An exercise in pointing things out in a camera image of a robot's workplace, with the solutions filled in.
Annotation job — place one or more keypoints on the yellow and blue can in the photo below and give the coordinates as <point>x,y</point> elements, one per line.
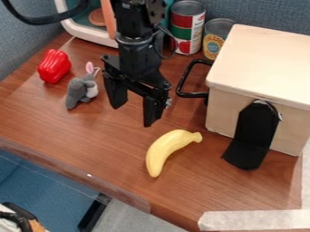
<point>214,40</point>

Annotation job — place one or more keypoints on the black cloth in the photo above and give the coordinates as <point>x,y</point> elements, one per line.
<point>252,136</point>

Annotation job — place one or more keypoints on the yellow toy banana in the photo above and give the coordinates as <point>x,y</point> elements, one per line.
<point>167,148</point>

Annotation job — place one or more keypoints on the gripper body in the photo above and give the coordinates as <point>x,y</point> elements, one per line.
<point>137,65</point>

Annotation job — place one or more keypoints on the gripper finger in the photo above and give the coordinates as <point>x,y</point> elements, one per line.
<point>117,93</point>
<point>153,110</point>

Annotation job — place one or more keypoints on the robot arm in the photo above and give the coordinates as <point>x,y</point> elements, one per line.
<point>133,18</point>

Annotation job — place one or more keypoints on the red and white can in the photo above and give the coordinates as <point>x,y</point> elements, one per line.
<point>187,27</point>

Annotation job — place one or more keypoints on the grey plush rabbit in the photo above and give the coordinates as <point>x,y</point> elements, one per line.
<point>80,87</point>

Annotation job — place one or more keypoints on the cabinet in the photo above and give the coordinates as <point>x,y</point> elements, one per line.
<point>258,66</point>

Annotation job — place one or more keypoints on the red toy pepper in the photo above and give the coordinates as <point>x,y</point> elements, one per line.
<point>54,66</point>

